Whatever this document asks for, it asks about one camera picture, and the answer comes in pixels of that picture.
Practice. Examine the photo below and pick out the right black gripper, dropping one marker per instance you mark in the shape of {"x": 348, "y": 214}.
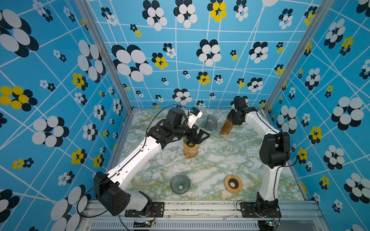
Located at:
{"x": 229, "y": 116}

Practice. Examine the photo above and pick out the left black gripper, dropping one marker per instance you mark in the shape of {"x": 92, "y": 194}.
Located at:
{"x": 198, "y": 139}

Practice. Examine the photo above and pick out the green glass dripper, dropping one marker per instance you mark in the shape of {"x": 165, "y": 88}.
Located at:
{"x": 189, "y": 143}

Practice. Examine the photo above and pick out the amber glass carafe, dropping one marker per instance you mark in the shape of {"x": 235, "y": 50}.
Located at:
{"x": 190, "y": 152}

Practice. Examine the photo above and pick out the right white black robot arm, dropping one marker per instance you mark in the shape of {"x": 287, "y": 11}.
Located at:
{"x": 274, "y": 153}

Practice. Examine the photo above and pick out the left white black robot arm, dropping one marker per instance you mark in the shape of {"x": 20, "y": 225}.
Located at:
{"x": 110, "y": 188}

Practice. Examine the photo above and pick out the grey glass dripper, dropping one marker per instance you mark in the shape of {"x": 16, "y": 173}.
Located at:
{"x": 180, "y": 183}

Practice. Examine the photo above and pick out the grey glass carafe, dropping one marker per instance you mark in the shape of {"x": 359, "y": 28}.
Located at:
{"x": 211, "y": 123}

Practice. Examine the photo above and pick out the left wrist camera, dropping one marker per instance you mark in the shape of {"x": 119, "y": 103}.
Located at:
{"x": 194, "y": 114}

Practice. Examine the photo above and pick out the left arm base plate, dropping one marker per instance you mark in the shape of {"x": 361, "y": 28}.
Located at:
{"x": 151, "y": 210}

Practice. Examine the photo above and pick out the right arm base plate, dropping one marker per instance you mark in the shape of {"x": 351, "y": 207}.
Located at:
{"x": 259, "y": 210}

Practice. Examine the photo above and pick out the aluminium front rail frame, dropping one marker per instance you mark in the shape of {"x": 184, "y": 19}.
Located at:
{"x": 211, "y": 216}

